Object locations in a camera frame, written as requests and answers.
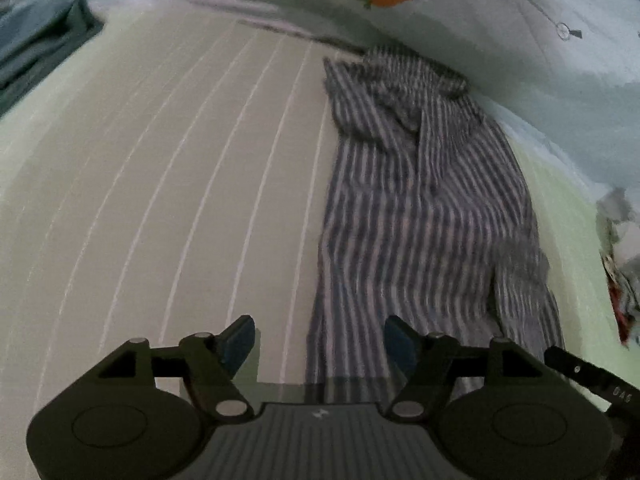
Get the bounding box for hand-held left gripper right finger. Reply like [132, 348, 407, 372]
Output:
[384, 315, 544, 419]

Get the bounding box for blue white plaid shirt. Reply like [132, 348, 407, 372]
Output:
[302, 45, 567, 403]

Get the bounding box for red cloth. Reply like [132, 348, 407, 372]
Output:
[607, 265, 635, 347]

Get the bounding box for carrot print white quilt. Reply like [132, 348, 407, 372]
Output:
[0, 0, 640, 201]

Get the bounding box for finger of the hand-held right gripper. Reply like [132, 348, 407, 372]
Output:
[544, 345, 640, 412]

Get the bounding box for green grid bed sheet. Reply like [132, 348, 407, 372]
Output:
[0, 0, 640, 480]

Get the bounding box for folded blue denim garment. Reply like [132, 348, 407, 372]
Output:
[0, 0, 105, 118]

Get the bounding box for grey garment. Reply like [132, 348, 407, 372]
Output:
[597, 187, 640, 326]

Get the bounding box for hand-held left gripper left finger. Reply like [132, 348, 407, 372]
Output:
[97, 315, 257, 418]

